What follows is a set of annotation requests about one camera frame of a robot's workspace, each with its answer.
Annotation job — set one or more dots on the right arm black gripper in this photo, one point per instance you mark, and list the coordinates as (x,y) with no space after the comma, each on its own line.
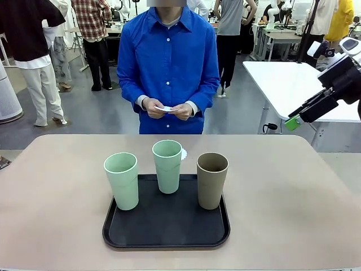
(347,82)

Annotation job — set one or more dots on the brown tall cup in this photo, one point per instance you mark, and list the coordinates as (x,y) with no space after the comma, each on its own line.
(210,192)

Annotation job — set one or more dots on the light green tall cup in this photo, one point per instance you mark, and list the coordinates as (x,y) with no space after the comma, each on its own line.
(124,189)
(168,180)

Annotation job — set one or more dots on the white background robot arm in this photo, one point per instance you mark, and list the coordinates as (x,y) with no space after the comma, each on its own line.
(272,14)
(124,8)

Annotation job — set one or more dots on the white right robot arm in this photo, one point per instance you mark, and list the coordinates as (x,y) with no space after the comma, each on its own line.
(352,46)

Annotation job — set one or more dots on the person's left forearm blue sleeve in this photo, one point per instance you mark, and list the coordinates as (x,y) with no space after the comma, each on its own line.
(204,97)

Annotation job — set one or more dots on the person's right forearm blue sleeve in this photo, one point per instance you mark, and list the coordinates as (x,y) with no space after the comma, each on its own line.
(131,96)

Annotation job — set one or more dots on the person's left hand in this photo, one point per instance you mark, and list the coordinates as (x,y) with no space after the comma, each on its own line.
(186,111)

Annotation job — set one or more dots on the person's right hand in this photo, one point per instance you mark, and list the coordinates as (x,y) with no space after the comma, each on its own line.
(153,108)

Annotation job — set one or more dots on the white background table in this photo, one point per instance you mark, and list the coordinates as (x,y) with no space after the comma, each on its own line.
(282,84)

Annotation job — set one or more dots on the grey background desk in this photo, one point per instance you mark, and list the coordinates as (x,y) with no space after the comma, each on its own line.
(282,38)

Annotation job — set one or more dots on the black tripod pole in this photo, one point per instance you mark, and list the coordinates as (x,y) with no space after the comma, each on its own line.
(308,28)

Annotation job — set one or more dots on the bystander in yellow coat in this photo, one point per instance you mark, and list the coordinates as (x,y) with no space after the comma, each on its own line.
(341,22)

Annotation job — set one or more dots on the bystander in white shirt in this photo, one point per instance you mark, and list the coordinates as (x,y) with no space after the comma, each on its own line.
(324,17)

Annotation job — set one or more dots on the bystander in grey shirt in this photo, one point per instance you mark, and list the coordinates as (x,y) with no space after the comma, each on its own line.
(229,17)

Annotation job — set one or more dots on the person in blue shirt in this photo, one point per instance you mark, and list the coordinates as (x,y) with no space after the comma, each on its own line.
(169,70)

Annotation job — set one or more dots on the black plastic serving tray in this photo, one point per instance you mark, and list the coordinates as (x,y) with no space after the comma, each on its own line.
(169,226)

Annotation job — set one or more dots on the bystander in plaid shirt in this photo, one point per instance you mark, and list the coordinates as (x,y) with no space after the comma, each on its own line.
(91,19)

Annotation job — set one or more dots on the bystander in patterned grey skirt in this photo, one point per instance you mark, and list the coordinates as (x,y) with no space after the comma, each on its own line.
(60,56)

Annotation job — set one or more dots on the bystander in black shirt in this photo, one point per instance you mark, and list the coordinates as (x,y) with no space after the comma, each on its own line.
(25,28)

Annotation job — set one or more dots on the white cylindrical air purifier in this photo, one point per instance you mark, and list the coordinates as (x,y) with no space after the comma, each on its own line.
(8,98)

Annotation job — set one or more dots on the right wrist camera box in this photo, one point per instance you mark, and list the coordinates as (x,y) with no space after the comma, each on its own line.
(320,50)

